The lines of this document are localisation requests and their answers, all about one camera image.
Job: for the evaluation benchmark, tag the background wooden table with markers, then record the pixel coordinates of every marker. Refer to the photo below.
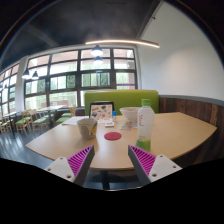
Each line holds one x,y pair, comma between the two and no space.
50,110

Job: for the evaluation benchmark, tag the clear bottle with green cap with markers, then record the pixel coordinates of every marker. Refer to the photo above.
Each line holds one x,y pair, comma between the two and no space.
145,124

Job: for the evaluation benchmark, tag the wooden chair green seat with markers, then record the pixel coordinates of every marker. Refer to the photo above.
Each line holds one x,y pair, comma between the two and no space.
38,124
23,125

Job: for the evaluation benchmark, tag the linear ceiling light strip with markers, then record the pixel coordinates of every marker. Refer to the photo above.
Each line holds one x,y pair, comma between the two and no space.
124,41

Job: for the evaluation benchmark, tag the green booth backrest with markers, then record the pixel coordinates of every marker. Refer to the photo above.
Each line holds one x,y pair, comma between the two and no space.
122,98

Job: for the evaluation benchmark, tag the white bowl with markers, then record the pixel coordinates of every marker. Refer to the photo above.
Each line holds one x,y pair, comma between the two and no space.
130,113

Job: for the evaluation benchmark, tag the small blue capped bottle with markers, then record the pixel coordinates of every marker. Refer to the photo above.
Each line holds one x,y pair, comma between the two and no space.
114,115

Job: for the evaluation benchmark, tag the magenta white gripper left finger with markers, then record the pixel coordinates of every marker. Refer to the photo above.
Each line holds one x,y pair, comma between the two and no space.
75,167

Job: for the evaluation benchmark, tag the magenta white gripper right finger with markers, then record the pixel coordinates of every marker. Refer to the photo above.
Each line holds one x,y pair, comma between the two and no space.
150,168

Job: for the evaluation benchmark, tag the small white card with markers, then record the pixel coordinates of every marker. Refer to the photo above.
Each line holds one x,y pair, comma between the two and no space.
109,124

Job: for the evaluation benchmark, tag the patterned ceramic mug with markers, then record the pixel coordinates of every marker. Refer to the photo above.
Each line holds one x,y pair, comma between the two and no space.
87,127

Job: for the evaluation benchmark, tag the upper pendant lamp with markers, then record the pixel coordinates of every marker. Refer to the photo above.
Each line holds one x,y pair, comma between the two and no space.
97,51

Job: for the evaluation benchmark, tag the pendant lamp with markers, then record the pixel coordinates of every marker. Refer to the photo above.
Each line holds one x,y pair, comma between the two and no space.
35,76
97,51
98,60
26,74

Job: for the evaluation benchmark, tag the lower pendant lamp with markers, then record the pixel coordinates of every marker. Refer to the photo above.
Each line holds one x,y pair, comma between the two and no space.
98,60

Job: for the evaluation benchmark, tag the red round coaster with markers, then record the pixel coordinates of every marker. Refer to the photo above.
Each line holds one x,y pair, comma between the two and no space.
112,136

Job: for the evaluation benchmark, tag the large grid window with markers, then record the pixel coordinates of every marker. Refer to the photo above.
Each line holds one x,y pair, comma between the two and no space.
64,77

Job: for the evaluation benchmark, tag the far left wooden chair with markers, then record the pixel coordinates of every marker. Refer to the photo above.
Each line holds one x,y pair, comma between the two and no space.
5,124

